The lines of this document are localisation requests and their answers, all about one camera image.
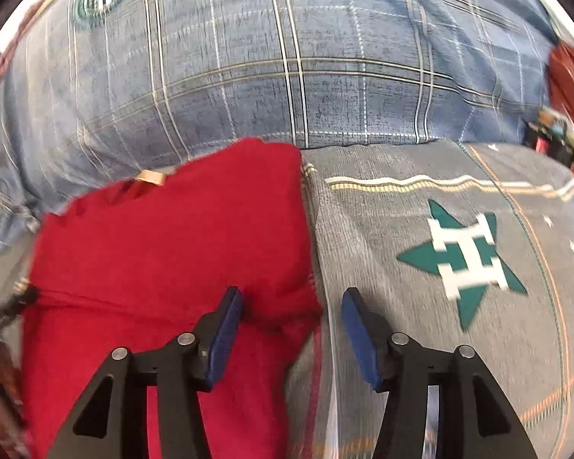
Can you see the grey star print bedsheet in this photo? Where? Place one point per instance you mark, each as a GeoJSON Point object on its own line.
{"type": "Point", "coordinates": [387, 229]}

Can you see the multicolour patterned object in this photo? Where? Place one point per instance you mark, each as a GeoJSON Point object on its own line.
{"type": "Point", "coordinates": [559, 136]}

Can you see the red plastic bag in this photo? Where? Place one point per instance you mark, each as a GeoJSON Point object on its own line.
{"type": "Point", "coordinates": [571, 81]}

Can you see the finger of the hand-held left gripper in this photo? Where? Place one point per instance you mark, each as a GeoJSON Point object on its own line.
{"type": "Point", "coordinates": [9, 305]}

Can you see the blue plaid pillow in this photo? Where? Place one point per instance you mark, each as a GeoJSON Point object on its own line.
{"type": "Point", "coordinates": [268, 81]}

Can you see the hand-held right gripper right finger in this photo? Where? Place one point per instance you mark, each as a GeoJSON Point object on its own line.
{"type": "Point", "coordinates": [362, 339]}

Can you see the red knit garment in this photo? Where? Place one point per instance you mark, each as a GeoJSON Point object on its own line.
{"type": "Point", "coordinates": [162, 248]}

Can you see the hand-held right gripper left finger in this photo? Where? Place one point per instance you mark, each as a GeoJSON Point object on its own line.
{"type": "Point", "coordinates": [222, 337]}

